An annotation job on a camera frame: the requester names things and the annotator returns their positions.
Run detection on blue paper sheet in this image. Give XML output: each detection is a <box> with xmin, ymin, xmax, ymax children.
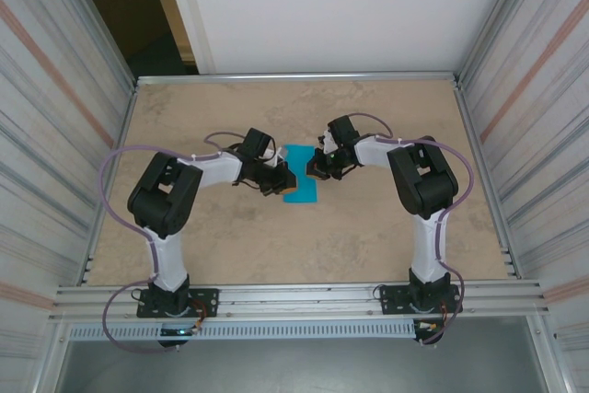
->
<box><xmin>281</xmin><ymin>143</ymin><xmax>320</xmax><ymax>204</ymax></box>

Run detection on grey metal sheet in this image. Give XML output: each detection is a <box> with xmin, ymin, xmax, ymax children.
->
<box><xmin>54</xmin><ymin>317</ymin><xmax>553</xmax><ymax>393</ymax></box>

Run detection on small left controller board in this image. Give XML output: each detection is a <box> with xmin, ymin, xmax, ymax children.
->
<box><xmin>159</xmin><ymin>326</ymin><xmax>202</xmax><ymax>339</ymax></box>

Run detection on small controller board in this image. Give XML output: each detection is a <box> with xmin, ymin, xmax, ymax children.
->
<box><xmin>159</xmin><ymin>326</ymin><xmax>202</xmax><ymax>339</ymax></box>
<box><xmin>415</xmin><ymin>318</ymin><xmax>444</xmax><ymax>334</ymax></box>

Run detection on small right controller board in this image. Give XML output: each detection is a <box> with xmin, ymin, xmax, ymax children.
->
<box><xmin>415</xmin><ymin>318</ymin><xmax>444</xmax><ymax>334</ymax></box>

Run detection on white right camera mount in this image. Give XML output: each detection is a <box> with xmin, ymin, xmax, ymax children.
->
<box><xmin>320</xmin><ymin>129</ymin><xmax>340</xmax><ymax>155</ymax></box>

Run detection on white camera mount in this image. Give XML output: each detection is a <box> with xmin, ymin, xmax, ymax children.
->
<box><xmin>264</xmin><ymin>146</ymin><xmax>289</xmax><ymax>168</ymax></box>
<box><xmin>320</xmin><ymin>129</ymin><xmax>340</xmax><ymax>155</ymax></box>

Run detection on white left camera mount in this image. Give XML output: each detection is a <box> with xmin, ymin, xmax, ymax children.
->
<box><xmin>264</xmin><ymin>146</ymin><xmax>289</xmax><ymax>168</ymax></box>

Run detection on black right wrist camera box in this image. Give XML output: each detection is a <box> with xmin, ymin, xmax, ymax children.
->
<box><xmin>326</xmin><ymin>115</ymin><xmax>364</xmax><ymax>150</ymax></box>

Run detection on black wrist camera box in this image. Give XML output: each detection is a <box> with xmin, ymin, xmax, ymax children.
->
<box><xmin>241</xmin><ymin>127</ymin><xmax>277</xmax><ymax>160</ymax></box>
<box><xmin>326</xmin><ymin>115</ymin><xmax>364</xmax><ymax>150</ymax></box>

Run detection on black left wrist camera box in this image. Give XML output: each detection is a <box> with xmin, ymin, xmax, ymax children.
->
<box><xmin>241</xmin><ymin>127</ymin><xmax>277</xmax><ymax>160</ymax></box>

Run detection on wide aluminium frame rail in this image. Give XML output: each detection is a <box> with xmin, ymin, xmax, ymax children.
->
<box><xmin>50</xmin><ymin>278</ymin><xmax>551</xmax><ymax>321</ymax></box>

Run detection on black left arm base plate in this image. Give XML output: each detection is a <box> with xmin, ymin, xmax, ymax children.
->
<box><xmin>135</xmin><ymin>288</ymin><xmax>220</xmax><ymax>319</ymax></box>

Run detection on grey slotted cable duct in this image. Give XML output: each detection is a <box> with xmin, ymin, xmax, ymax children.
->
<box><xmin>67</xmin><ymin>321</ymin><xmax>418</xmax><ymax>341</ymax></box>

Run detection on orange left base wires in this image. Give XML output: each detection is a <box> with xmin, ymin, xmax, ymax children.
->
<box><xmin>191</xmin><ymin>299</ymin><xmax>209</xmax><ymax>330</ymax></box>

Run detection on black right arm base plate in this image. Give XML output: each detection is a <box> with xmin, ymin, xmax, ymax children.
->
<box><xmin>377</xmin><ymin>283</ymin><xmax>462</xmax><ymax>316</ymax></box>

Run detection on beige door frame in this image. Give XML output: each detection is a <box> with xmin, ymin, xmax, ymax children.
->
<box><xmin>145</xmin><ymin>0</ymin><xmax>202</xmax><ymax>75</ymax></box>

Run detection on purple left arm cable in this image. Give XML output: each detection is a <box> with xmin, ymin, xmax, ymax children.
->
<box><xmin>100</xmin><ymin>130</ymin><xmax>245</xmax><ymax>353</ymax></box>

